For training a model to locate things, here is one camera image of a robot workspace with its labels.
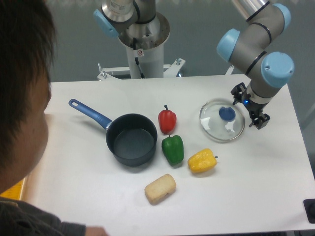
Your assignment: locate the glass lid blue knob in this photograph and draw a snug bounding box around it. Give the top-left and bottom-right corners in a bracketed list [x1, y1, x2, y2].
[199, 98, 245, 143]

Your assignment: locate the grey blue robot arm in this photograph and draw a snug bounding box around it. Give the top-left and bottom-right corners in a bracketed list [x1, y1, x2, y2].
[93, 0, 295, 129]

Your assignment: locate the yellow woven basket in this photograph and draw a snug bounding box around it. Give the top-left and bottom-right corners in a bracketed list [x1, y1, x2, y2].
[0, 178, 27, 200]

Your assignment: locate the person right hand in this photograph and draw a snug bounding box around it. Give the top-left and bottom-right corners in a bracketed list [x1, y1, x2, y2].
[85, 226, 108, 236]

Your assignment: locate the red toy bell pepper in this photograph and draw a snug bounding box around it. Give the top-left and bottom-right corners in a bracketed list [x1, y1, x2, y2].
[158, 105, 177, 135]

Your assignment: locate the beige toy bread block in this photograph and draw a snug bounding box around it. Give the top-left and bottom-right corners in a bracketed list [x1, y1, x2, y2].
[144, 174, 177, 205]

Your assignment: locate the person head dark hair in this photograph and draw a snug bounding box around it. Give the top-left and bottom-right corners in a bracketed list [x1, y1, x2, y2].
[0, 0, 55, 192]

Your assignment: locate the black device at table edge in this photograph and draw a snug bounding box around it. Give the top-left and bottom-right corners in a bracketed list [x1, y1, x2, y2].
[303, 199, 315, 224]

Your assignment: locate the grey pole at right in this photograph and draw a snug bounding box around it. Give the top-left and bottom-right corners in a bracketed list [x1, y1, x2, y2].
[300, 103, 315, 130]

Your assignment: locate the yellow toy bell pepper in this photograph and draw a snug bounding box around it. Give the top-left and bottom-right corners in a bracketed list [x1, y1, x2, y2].
[188, 148, 217, 173]

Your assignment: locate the green toy bell pepper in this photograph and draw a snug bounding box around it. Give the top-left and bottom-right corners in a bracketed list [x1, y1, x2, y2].
[161, 135, 184, 165]

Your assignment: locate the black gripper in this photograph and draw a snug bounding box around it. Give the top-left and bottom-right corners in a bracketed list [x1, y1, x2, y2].
[231, 82, 270, 130]

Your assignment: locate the dark saucepan blue handle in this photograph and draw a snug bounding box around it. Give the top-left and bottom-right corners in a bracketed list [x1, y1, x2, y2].
[68, 99, 158, 167]

